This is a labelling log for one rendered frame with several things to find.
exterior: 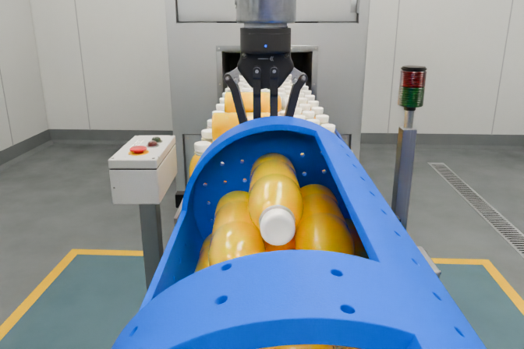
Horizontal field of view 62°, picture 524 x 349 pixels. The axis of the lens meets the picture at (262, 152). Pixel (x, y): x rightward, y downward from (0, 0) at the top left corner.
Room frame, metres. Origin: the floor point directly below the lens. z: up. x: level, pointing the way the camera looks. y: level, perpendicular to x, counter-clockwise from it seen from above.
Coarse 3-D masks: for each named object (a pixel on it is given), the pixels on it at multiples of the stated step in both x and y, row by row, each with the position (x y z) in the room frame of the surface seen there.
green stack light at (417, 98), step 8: (400, 88) 1.11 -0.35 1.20; (408, 88) 1.09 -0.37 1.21; (416, 88) 1.09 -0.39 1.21; (424, 88) 1.10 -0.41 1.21; (400, 96) 1.11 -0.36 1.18; (408, 96) 1.09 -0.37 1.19; (416, 96) 1.09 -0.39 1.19; (400, 104) 1.11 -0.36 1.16; (408, 104) 1.09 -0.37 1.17; (416, 104) 1.09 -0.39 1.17
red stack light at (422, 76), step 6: (402, 72) 1.11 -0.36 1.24; (408, 72) 1.09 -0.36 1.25; (414, 72) 1.09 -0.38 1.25; (420, 72) 1.09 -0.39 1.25; (426, 72) 1.10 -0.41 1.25; (402, 78) 1.11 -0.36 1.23; (408, 78) 1.09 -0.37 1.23; (414, 78) 1.09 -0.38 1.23; (420, 78) 1.09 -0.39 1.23; (426, 78) 1.10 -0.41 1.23; (402, 84) 1.11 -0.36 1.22; (408, 84) 1.09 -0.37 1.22; (414, 84) 1.09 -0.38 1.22; (420, 84) 1.09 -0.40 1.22
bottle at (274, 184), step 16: (256, 160) 0.62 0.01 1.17; (272, 160) 0.58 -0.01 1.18; (288, 160) 0.60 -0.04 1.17; (256, 176) 0.54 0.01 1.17; (272, 176) 0.51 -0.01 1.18; (288, 176) 0.53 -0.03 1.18; (256, 192) 0.49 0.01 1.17; (272, 192) 0.47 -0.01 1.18; (288, 192) 0.48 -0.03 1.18; (256, 208) 0.47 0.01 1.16; (272, 208) 0.45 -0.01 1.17; (288, 208) 0.45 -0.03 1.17; (256, 224) 0.47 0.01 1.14
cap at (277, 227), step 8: (264, 216) 0.44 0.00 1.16; (272, 216) 0.43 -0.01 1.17; (280, 216) 0.43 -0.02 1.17; (288, 216) 0.43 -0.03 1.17; (264, 224) 0.43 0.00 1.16; (272, 224) 0.43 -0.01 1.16; (280, 224) 0.43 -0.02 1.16; (288, 224) 0.43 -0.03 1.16; (264, 232) 0.43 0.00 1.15; (272, 232) 0.43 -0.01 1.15; (280, 232) 0.43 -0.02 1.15; (288, 232) 0.43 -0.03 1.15; (264, 240) 0.43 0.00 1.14; (272, 240) 0.43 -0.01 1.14; (280, 240) 0.43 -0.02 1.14; (288, 240) 0.43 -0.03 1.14
